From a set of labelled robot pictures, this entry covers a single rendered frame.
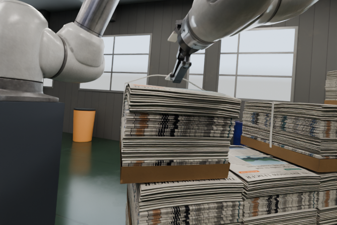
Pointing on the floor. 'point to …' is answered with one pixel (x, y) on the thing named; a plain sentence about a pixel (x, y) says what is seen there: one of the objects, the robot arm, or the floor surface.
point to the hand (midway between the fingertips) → (171, 57)
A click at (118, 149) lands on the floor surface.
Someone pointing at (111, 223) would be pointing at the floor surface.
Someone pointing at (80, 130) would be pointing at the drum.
